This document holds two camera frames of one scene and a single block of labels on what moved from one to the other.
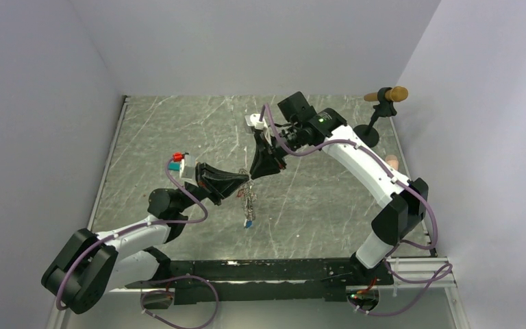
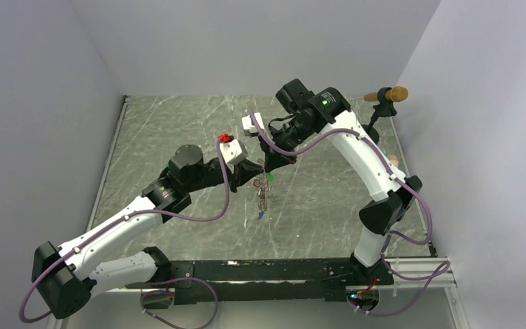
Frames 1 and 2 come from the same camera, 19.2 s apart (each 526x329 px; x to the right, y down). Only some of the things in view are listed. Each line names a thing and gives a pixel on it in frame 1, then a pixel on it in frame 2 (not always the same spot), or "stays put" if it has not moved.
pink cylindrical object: (392, 161) stays put
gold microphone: (398, 94) stays put
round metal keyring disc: (248, 197) -> (262, 185)
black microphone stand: (368, 136) stays put
